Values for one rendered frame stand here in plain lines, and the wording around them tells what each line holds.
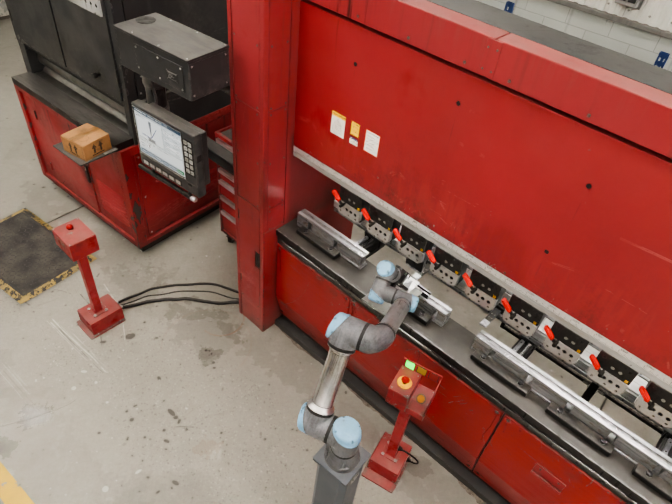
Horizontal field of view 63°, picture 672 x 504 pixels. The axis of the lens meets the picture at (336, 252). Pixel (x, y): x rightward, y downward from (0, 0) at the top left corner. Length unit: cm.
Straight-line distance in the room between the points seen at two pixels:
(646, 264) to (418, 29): 116
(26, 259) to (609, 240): 383
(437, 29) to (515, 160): 56
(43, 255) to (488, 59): 351
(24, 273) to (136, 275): 77
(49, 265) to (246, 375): 174
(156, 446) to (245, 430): 50
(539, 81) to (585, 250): 64
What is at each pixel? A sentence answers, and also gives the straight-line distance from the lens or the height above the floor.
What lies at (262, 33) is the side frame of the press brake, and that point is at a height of 204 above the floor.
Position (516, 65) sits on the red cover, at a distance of 203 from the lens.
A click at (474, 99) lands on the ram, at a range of 216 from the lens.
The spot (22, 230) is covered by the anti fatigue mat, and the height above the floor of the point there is 1.
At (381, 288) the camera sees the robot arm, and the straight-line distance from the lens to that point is 246.
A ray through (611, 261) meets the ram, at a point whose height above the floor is 172.
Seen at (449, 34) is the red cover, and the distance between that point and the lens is 214.
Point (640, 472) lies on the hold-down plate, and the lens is 273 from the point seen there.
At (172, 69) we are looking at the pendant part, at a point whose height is 187.
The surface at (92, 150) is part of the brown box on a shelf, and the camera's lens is 366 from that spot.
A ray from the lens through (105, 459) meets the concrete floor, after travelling 344.
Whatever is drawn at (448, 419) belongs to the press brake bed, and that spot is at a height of 44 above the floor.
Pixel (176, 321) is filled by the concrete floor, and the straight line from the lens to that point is 391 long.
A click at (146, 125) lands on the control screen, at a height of 151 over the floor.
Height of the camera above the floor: 298
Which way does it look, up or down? 43 degrees down
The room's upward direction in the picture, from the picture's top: 7 degrees clockwise
